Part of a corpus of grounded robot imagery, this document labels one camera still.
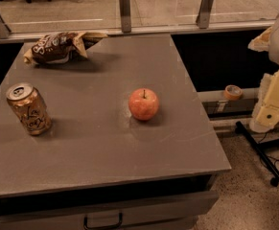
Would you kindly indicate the metal glass bracket middle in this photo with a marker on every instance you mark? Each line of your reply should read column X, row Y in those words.
column 125, row 15

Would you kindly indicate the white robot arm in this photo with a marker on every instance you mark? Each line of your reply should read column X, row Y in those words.
column 268, row 41

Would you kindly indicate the grey drawer with black handle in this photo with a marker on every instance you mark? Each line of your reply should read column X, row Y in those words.
column 171, row 212

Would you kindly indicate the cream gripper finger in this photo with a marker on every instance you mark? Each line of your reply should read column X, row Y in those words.
column 263, row 88

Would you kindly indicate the brown chip bag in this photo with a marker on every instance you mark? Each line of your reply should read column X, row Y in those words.
column 60, row 48

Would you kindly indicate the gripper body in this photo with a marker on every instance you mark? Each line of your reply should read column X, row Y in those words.
column 268, row 115

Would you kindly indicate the metal glass bracket right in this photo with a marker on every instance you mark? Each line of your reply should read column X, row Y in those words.
column 204, row 13

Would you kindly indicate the red apple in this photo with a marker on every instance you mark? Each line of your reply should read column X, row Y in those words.
column 143, row 104

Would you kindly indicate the golden LaCroix soda can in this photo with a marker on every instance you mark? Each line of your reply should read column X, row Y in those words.
column 29, row 107

